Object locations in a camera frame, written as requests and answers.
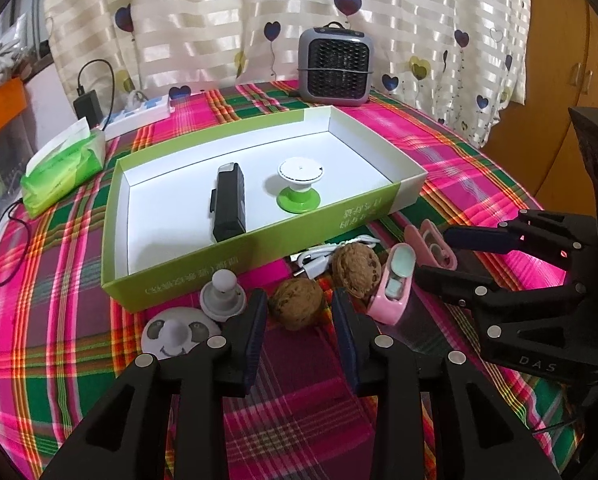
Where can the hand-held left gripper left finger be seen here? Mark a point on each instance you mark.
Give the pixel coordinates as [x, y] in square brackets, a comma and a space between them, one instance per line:
[256, 347]

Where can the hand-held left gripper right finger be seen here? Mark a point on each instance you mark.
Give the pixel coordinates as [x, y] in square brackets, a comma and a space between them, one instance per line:
[346, 347]

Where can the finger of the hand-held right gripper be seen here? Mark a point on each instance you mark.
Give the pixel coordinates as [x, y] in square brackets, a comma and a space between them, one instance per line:
[454, 285]
[479, 241]

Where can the pink clip case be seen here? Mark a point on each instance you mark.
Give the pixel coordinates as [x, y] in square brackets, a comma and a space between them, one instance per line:
[431, 245]

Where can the brown walnut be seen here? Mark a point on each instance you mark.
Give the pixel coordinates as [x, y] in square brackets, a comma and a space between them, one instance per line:
[356, 265]
[295, 304]

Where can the pink and mint tape dispenser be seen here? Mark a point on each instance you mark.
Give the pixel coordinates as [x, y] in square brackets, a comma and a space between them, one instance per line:
[391, 285]

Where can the white round face gadget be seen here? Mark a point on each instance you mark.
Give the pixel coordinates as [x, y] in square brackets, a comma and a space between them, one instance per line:
[171, 335]

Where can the green and white cardboard box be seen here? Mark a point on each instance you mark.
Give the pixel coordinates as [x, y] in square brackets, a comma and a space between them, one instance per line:
[179, 200]

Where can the small grey knob gadget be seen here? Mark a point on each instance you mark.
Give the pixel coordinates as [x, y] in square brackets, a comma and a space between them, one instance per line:
[222, 297]

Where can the black rectangular device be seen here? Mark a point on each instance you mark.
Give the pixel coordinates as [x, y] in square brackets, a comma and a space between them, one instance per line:
[229, 205]

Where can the green and white round gadget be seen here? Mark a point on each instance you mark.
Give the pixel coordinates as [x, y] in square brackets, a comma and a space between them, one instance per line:
[299, 185]

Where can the wooden cabinet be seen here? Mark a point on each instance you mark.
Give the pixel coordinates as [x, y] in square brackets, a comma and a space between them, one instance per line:
[564, 50]

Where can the grey portable heater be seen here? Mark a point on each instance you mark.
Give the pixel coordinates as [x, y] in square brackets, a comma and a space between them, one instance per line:
[335, 67]

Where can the white power strip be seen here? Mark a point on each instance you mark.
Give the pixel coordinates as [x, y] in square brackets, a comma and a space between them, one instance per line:
[139, 112]

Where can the green tissue pack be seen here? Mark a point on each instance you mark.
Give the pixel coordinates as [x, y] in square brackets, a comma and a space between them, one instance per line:
[61, 165]

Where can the heart print striped curtain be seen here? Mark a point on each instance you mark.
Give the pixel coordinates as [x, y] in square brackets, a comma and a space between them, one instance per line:
[259, 15]

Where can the orange bin lid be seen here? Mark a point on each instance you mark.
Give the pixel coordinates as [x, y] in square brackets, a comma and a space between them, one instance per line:
[1, 105]

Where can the pile of white cloth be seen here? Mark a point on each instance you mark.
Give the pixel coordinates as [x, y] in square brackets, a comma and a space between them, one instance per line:
[1, 55]

